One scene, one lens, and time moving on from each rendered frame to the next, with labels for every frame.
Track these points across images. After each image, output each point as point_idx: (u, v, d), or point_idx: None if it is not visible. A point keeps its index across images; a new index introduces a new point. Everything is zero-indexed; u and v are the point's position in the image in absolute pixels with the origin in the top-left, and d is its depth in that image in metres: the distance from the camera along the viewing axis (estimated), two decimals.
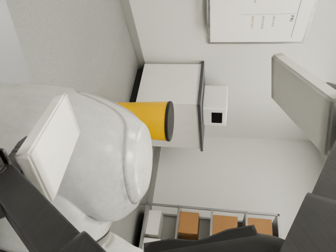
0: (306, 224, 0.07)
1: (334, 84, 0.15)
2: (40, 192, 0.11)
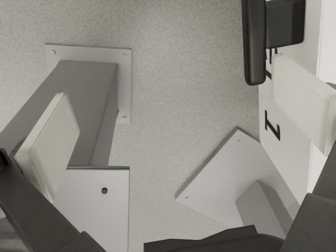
0: (306, 224, 0.07)
1: (334, 84, 0.15)
2: (40, 192, 0.11)
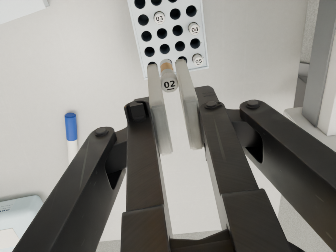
0: (241, 222, 0.08)
1: (211, 87, 0.18)
2: (156, 152, 0.12)
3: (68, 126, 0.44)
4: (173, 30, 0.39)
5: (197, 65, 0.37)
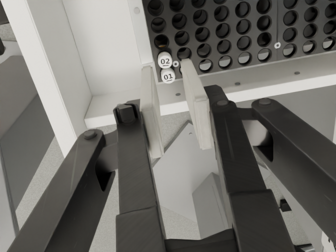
0: (245, 222, 0.08)
1: (219, 86, 0.18)
2: (147, 154, 0.12)
3: None
4: None
5: None
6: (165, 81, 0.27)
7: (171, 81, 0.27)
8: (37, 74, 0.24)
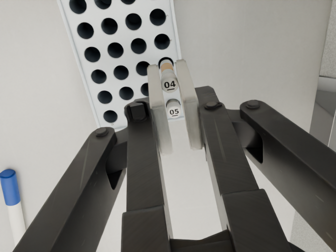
0: (241, 222, 0.08)
1: (211, 87, 0.18)
2: (156, 152, 0.12)
3: (5, 188, 0.33)
4: (140, 64, 0.28)
5: (172, 117, 0.26)
6: None
7: None
8: None
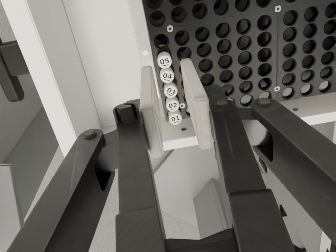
0: (245, 222, 0.08)
1: (219, 86, 0.18)
2: (147, 154, 0.12)
3: None
4: None
5: (163, 67, 0.26)
6: (172, 122, 0.29)
7: (178, 122, 0.29)
8: (56, 120, 0.26)
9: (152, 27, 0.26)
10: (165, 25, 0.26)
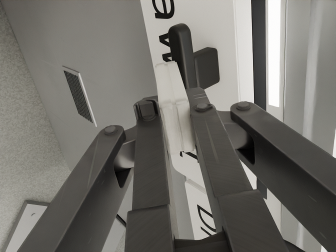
0: (237, 224, 0.08)
1: (202, 89, 0.18)
2: (164, 151, 0.12)
3: None
4: None
5: None
6: None
7: None
8: None
9: None
10: None
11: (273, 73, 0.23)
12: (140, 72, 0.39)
